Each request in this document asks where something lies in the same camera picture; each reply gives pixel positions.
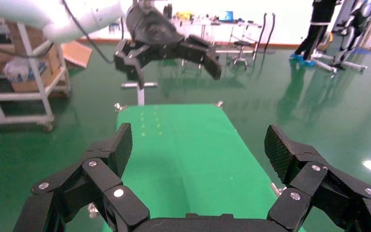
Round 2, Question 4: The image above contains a small brown cardboard box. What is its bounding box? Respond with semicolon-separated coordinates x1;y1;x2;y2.
0;44;16;75

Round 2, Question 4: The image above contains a laptop with blue screen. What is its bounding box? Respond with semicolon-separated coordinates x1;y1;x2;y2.
218;10;235;23

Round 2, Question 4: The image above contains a humanoid robot on stand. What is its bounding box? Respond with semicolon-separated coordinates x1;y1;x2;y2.
310;0;371;73

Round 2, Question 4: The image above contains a big brown cardboard box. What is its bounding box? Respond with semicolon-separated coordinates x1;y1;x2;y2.
8;22;63;93

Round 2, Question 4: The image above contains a white workbench table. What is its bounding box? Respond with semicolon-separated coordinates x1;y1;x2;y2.
172;17;263;61

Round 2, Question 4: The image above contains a white metal table leg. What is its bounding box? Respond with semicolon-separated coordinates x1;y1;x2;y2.
121;81;158;106

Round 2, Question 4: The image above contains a wide green table cloth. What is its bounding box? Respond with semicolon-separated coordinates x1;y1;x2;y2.
102;103;306;232

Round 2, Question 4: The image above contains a yellow object on workbench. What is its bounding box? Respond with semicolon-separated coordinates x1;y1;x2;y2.
175;11;195;22

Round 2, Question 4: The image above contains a white metal shelf cart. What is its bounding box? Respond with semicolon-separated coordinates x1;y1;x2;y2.
0;21;72;132

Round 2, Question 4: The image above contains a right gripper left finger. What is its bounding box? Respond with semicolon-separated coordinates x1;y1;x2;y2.
13;122;150;232

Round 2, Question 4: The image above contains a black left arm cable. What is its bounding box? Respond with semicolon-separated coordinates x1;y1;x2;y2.
60;0;116;65

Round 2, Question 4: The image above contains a black round stool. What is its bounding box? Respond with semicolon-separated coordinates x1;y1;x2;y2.
227;40;253;70

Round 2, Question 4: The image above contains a clear plastic bag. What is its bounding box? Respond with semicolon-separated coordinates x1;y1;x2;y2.
3;58;47;83

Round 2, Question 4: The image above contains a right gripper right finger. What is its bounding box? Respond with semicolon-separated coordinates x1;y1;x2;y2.
264;125;371;232

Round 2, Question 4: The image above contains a person in black trousers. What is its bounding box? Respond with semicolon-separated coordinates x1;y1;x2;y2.
289;0;337;69

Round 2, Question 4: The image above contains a black bent-tube floor stand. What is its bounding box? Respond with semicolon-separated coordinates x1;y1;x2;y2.
254;12;277;55

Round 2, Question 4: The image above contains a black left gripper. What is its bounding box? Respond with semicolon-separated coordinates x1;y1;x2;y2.
113;4;223;81

